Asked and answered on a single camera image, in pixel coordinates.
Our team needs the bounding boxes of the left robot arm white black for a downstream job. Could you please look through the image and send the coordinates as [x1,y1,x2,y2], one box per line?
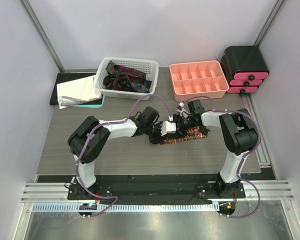
[67,106,176,200]

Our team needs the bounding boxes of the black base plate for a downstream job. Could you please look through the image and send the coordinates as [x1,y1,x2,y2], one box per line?
[65,174,246,205]

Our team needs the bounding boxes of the white plastic mesh basket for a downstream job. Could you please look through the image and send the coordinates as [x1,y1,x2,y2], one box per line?
[93,57,159,100]

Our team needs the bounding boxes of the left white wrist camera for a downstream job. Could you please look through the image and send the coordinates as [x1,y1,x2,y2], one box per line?
[160,121,177,136]

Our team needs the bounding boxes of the black pink drawer unit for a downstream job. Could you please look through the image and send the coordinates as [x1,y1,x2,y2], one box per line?
[221,45,270,94]

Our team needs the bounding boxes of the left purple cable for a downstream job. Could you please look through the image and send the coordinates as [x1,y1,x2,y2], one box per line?
[74,94,175,218]

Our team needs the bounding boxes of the aluminium rail frame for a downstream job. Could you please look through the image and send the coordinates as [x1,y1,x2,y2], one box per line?
[21,180,294,213]

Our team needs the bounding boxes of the pink compartment organizer tray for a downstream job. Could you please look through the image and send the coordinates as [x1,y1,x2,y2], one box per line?
[169,60,230,102]

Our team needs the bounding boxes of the multicoloured patterned tie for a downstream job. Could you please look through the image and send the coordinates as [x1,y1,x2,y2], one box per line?
[153,126,210,145]

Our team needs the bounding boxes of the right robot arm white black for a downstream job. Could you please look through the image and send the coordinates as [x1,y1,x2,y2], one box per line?
[173,100,261,198]

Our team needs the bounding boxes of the white folded cloth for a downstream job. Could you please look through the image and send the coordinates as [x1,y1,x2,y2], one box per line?
[56,76,102,109]

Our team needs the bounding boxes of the dark red blue ties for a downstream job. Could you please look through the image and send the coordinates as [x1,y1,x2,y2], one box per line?
[103,61,152,94]

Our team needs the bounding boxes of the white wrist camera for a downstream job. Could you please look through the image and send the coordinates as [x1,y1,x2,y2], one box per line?
[176,102,189,116]
[160,121,177,136]

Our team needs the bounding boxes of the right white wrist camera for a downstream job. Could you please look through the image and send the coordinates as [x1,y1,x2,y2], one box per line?
[176,102,189,116]

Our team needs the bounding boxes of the teal tray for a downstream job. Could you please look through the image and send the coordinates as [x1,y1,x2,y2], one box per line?
[75,95,105,108]

